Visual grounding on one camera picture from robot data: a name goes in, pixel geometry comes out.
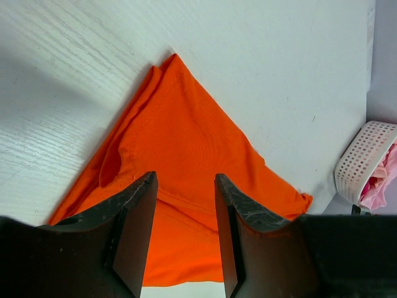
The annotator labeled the orange t shirt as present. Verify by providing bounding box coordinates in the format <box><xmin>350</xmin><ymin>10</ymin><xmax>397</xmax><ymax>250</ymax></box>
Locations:
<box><xmin>48</xmin><ymin>54</ymin><xmax>313</xmax><ymax>287</ymax></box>

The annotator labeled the light pink t shirt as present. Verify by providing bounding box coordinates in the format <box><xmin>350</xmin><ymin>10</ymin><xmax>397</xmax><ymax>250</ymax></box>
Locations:
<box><xmin>359</xmin><ymin>142</ymin><xmax>396</xmax><ymax>211</ymax></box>

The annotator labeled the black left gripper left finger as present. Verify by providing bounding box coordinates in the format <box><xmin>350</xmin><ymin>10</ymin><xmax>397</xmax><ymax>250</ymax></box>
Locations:
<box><xmin>1</xmin><ymin>171</ymin><xmax>158</xmax><ymax>297</ymax></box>

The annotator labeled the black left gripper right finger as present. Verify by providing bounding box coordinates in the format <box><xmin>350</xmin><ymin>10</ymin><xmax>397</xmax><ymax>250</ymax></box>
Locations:
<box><xmin>215</xmin><ymin>174</ymin><xmax>396</xmax><ymax>297</ymax></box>

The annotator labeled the white paper strip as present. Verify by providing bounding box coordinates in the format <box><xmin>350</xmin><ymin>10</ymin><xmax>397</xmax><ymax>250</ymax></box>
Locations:
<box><xmin>367</xmin><ymin>0</ymin><xmax>376</xmax><ymax>92</ymax></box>

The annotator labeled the white perforated laundry basket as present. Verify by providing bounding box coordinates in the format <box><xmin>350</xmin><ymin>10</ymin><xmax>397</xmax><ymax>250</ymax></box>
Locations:
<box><xmin>334</xmin><ymin>121</ymin><xmax>396</xmax><ymax>211</ymax></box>

